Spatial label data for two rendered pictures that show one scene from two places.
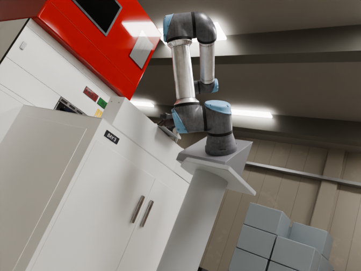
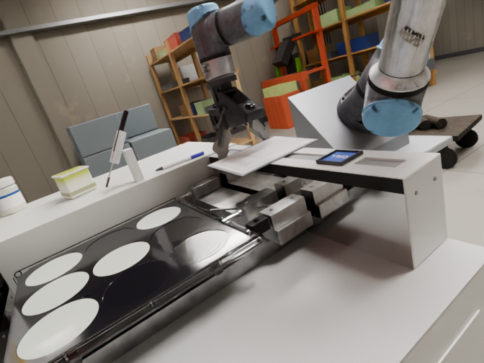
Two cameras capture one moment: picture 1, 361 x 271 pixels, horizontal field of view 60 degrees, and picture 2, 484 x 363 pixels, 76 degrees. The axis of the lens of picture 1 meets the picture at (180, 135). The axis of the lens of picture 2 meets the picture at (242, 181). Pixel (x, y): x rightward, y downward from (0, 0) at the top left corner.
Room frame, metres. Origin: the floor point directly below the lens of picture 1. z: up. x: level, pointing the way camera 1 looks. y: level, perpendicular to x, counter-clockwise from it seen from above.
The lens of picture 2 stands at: (1.40, 0.77, 1.13)
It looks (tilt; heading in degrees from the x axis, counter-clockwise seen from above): 18 degrees down; 295
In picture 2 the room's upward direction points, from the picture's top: 17 degrees counter-clockwise
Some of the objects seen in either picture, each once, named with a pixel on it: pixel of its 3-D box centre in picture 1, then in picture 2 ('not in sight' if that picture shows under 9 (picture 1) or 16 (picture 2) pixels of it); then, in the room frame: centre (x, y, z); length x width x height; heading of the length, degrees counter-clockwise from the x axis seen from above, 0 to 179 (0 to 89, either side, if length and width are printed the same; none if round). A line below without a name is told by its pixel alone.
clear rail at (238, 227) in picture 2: not in sight; (208, 214); (1.72, 0.27, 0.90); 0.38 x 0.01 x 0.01; 143
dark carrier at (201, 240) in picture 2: not in sight; (122, 258); (1.83, 0.41, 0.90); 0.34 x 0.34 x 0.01; 53
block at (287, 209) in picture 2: not in sight; (283, 210); (1.56, 0.29, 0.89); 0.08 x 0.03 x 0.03; 53
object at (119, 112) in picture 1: (145, 137); (294, 185); (1.56, 0.16, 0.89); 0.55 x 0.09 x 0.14; 143
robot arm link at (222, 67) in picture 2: not in sight; (217, 70); (1.70, 0.06, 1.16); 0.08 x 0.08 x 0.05
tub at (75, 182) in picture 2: not in sight; (75, 182); (2.14, 0.19, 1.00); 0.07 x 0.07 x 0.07; 68
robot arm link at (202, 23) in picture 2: not in sight; (209, 33); (1.69, 0.06, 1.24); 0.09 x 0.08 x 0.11; 170
